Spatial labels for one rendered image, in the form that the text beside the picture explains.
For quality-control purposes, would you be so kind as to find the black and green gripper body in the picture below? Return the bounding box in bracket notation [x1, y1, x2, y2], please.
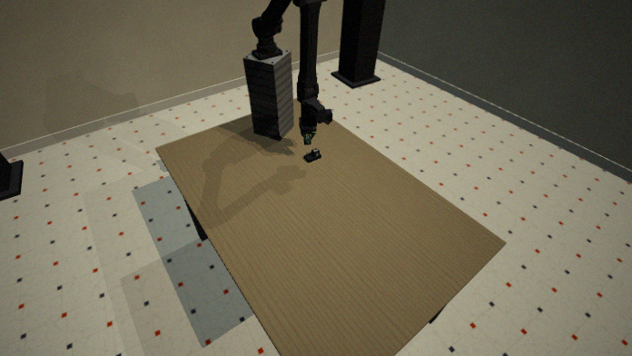
[299, 114, 317, 134]

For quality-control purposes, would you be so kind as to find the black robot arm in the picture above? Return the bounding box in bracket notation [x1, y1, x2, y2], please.
[252, 0, 332, 127]

